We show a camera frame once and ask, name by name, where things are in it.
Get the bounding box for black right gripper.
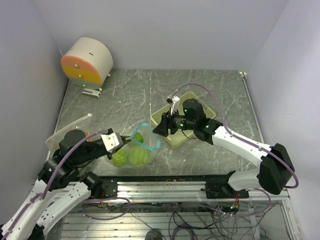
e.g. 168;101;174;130
153;106;196;137

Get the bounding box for small green cabbage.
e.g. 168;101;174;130
132;132;144;143

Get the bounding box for green custard apple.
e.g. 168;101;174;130
112;149;128;168

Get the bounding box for clear blue-zipper plastic bag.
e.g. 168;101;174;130
108;122;161;168

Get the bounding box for light green cabbage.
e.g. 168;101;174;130
128;146;152;167

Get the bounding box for clear polka dot zip bag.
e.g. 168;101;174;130
45;113;93;154

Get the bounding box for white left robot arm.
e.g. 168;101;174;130
0;128;125;240

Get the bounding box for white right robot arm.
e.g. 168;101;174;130
153;96;295;198

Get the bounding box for pale green plastic basket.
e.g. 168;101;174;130
150;91;216;150

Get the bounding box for round cream drawer cabinet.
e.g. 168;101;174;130
60;37;114;90

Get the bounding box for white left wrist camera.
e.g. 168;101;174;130
100;132;124;153

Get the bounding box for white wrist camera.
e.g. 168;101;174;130
166;95;180;116
100;132;124;153

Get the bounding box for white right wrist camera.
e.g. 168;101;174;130
166;95;180;116

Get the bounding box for small white metal bracket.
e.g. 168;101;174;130
82;88;101;99

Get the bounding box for aluminium rail base frame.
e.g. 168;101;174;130
27;174;291;203

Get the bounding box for loose cables under table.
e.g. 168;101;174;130
82;194;278;240

